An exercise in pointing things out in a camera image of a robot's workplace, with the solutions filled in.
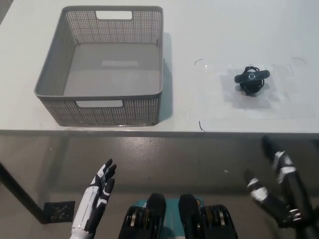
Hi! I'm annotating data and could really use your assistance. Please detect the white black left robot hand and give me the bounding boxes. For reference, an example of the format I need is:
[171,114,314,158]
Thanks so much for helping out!
[71,158,118,235]

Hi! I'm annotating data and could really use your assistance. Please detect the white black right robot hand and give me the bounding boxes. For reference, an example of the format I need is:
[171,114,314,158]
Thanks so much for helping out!
[245,135,313,227]

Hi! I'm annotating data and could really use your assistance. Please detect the black webcam with cable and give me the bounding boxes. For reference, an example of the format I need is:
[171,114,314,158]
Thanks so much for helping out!
[233,65,271,97]

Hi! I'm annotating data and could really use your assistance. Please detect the black table foot plate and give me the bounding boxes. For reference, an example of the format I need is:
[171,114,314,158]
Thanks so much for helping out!
[44,201,76,223]

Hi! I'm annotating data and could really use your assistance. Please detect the black metal table leg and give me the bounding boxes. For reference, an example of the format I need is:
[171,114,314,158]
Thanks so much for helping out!
[0,161,48,224]

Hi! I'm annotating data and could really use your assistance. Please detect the grey perforated plastic basket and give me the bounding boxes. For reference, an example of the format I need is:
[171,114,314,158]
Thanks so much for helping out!
[34,5,164,127]

